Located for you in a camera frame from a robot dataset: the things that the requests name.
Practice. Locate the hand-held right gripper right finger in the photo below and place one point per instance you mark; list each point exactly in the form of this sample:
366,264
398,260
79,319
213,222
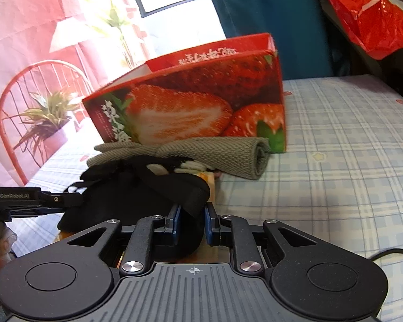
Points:
208,224

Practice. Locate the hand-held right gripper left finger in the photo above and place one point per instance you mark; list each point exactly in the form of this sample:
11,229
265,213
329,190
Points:
176,223

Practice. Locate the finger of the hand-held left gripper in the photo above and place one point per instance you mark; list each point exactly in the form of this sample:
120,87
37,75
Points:
37,210
67,199

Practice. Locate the black dotted sock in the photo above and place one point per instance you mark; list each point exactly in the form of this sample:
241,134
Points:
137,194

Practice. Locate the grey knitted towel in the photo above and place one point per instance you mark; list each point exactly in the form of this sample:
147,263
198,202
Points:
228,156

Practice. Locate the person's left hand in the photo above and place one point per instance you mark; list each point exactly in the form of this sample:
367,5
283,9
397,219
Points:
0,271

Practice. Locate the yellow orange object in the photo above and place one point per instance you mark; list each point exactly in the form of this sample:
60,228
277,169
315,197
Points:
210,182

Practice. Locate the red strawberry print box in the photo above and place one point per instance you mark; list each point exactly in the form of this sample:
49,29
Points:
188,90

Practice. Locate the pink printed backdrop cloth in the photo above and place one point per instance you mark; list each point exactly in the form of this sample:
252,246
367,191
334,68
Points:
30,40

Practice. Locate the teal curtain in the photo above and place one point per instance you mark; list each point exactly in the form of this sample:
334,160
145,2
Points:
272,6

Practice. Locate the black desk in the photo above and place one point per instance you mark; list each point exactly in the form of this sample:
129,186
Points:
399,73

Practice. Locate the red plastic bag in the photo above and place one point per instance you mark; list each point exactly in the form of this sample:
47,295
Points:
376,23

